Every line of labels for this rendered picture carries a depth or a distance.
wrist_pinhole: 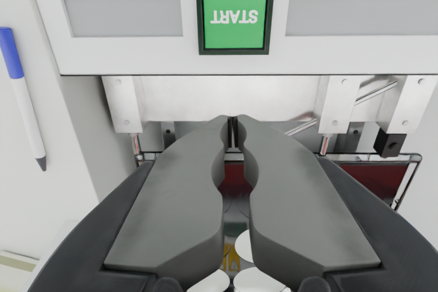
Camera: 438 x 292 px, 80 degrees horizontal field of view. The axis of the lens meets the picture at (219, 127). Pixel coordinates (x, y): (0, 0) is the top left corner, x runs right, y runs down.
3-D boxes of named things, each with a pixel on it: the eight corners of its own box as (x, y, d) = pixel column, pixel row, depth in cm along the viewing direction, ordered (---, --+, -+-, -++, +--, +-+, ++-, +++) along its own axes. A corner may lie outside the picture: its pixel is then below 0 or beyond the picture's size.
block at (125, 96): (148, 121, 34) (142, 133, 32) (122, 121, 34) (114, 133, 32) (138, 60, 30) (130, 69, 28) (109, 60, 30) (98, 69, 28)
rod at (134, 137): (145, 152, 36) (142, 158, 35) (134, 152, 36) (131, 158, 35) (139, 122, 34) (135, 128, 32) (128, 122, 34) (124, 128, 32)
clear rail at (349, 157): (416, 158, 35) (422, 165, 34) (136, 157, 36) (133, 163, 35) (420, 150, 34) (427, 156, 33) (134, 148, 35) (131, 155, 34)
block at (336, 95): (337, 122, 34) (347, 134, 31) (311, 122, 34) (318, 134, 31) (353, 60, 29) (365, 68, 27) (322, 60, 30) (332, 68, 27)
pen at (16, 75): (46, 174, 27) (4, 29, 19) (36, 173, 27) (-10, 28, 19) (51, 167, 27) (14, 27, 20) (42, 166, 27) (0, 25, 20)
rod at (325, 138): (324, 153, 35) (328, 160, 34) (314, 153, 35) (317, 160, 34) (332, 123, 33) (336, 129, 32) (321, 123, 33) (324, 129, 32)
